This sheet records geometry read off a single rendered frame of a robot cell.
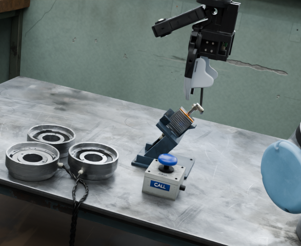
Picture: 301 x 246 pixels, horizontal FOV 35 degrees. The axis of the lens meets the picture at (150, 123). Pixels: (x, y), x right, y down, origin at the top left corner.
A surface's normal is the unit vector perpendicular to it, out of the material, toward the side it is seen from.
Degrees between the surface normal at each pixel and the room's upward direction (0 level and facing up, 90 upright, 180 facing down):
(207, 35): 90
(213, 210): 0
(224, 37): 90
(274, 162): 97
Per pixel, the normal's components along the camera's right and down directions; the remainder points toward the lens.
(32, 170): 0.21, 0.39
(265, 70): -0.28, 0.31
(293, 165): -0.89, 0.16
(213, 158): 0.15, -0.92
